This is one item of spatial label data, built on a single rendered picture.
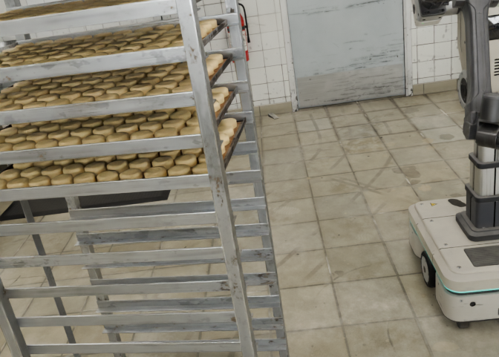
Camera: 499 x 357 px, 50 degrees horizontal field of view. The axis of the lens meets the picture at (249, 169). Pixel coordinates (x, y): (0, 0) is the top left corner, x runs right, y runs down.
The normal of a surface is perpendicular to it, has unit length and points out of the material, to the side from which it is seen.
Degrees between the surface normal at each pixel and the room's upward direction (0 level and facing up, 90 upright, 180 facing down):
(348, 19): 90
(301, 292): 0
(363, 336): 0
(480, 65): 56
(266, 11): 90
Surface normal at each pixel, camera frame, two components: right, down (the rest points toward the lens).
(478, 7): -0.09, -0.19
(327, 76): 0.00, 0.39
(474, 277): -0.14, -0.58
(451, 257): -0.14, -0.91
